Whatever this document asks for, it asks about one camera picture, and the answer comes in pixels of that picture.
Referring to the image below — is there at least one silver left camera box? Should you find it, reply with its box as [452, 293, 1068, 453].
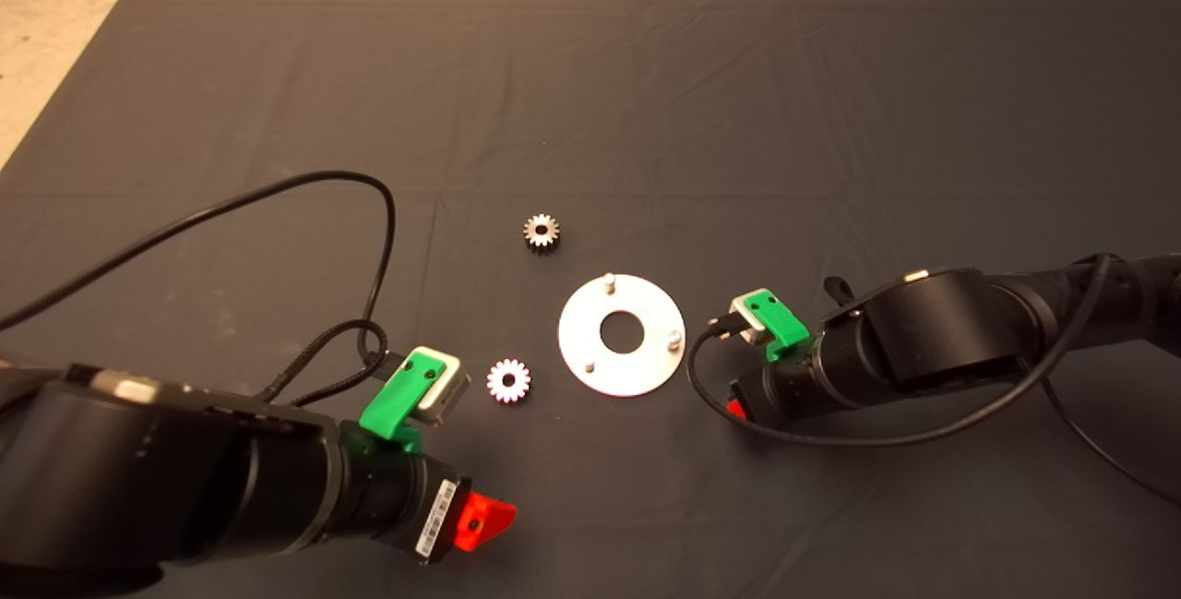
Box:
[417, 347, 471, 425]

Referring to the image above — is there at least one steel planetary gear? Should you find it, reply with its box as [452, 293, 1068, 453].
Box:
[522, 213, 561, 254]
[486, 358, 532, 405]

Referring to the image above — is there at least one silver camera box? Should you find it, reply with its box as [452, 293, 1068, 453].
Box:
[417, 347, 471, 425]
[731, 297, 767, 341]

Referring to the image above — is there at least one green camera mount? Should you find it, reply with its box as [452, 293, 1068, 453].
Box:
[746, 290, 811, 362]
[358, 350, 448, 452]

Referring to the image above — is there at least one braided black cable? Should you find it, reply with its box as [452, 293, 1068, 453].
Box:
[263, 318, 400, 406]

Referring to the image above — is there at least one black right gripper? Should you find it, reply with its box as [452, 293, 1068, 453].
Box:
[726, 341, 842, 425]

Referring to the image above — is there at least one smooth black cable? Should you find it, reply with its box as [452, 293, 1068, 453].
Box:
[0, 171, 398, 369]

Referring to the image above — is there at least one dark grey table cloth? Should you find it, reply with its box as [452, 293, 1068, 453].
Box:
[0, 0, 1181, 599]

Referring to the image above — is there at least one green left camera mount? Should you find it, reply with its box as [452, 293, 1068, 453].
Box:
[358, 350, 448, 452]

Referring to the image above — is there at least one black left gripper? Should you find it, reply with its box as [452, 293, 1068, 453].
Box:
[328, 424, 518, 566]

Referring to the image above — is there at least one round metal carrier plate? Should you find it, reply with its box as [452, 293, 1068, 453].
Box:
[557, 272, 686, 398]

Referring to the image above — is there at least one green right camera mount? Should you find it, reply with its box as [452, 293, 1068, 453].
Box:
[746, 290, 811, 362]

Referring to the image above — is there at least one silver right camera box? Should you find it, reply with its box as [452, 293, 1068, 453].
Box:
[731, 297, 767, 341]

